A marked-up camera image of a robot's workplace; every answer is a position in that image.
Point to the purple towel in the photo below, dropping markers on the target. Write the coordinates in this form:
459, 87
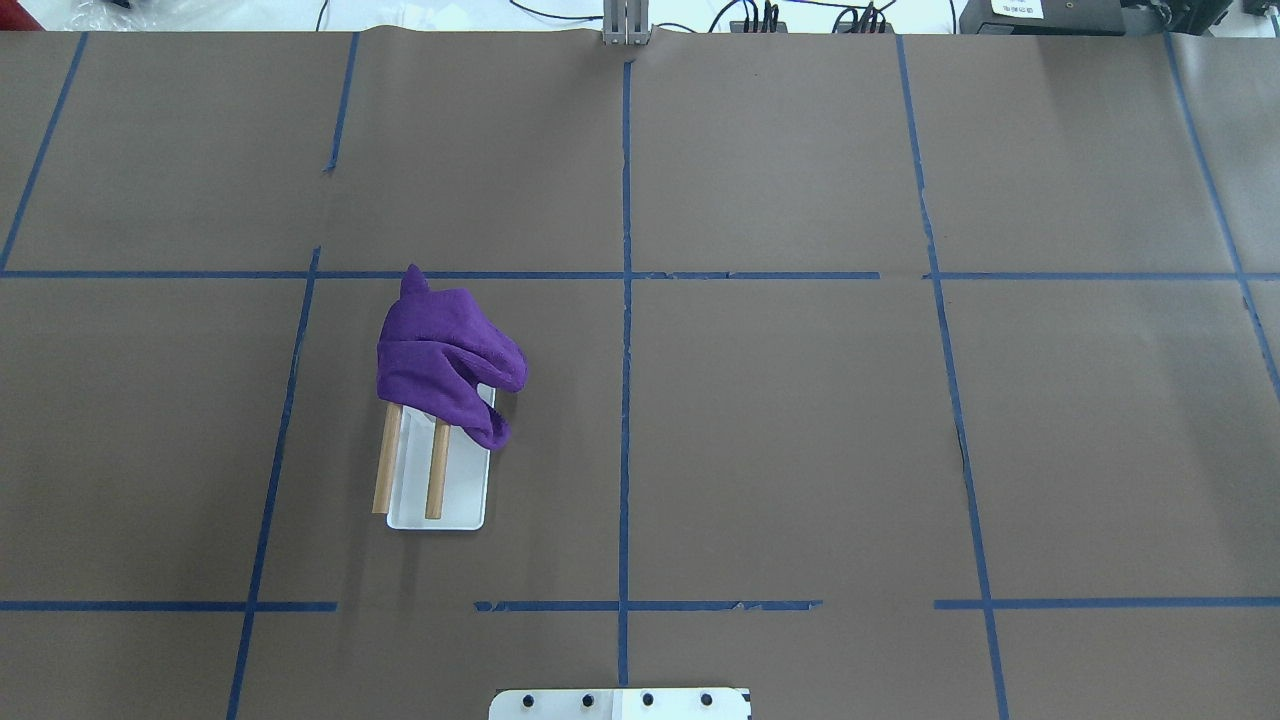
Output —
437, 348

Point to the wooden towel rack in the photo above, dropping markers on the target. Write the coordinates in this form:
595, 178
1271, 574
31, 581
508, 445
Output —
430, 477

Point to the black box device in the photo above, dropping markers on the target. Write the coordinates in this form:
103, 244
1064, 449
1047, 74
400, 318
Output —
1070, 18

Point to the aluminium frame post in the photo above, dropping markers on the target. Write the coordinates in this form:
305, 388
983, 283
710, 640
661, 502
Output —
626, 22

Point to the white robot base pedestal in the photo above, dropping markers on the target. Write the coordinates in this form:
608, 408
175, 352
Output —
623, 703

